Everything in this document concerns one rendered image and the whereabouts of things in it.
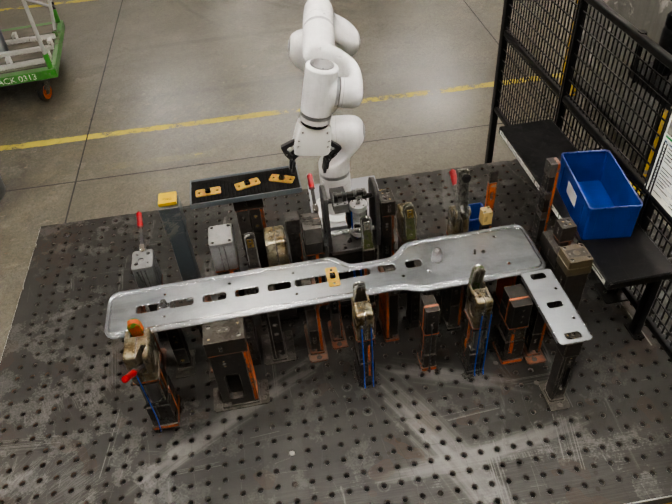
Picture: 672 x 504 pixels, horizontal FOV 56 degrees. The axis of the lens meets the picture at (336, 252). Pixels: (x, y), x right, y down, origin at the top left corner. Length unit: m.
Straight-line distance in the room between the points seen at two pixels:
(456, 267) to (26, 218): 3.04
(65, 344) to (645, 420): 1.94
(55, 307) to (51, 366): 0.29
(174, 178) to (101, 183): 0.49
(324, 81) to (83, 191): 3.04
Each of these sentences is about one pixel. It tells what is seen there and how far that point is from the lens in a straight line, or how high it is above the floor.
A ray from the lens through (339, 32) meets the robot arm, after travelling 2.00.
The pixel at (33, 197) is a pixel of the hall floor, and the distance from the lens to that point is 4.56.
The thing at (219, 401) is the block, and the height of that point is 0.70.
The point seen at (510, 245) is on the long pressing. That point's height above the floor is 1.00.
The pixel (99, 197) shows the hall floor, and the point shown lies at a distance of 4.35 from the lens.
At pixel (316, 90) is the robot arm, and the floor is 1.64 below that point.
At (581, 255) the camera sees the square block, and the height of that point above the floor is 1.06.
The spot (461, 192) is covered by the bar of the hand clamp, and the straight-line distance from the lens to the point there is 2.10.
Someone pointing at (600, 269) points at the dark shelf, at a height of 1.03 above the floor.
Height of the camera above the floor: 2.41
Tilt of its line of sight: 43 degrees down
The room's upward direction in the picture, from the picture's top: 5 degrees counter-clockwise
